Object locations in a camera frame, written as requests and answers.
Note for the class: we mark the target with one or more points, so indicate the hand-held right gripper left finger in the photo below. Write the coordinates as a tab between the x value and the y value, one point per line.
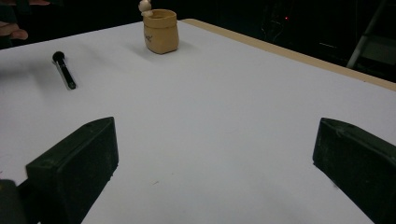
74	161

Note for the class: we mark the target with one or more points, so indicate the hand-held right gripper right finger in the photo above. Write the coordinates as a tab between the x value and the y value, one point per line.
358	161

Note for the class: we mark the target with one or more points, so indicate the white table leg frame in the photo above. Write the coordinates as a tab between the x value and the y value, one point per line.
365	34

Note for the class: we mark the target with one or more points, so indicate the white table mat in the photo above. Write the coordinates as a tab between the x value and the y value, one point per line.
202	118

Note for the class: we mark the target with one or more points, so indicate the tan holder cup with figurine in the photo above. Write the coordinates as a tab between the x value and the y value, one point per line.
161	32

